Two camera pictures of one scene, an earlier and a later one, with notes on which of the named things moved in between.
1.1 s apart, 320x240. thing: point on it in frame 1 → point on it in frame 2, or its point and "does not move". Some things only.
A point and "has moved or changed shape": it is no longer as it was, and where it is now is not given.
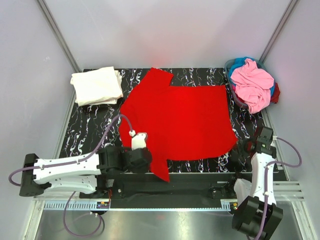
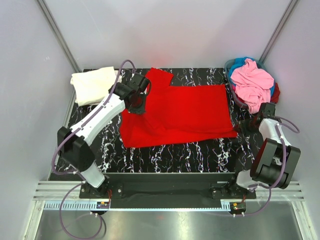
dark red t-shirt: (274, 98) does not move
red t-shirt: (181, 123) has moved or changed shape
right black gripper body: (247, 142) → (248, 125)
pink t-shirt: (252, 86) does not move
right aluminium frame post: (291, 6) does not move
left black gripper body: (143, 169) → (139, 107)
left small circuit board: (103, 205) does not move
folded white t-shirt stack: (102, 86) does not move
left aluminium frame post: (60, 36) does not move
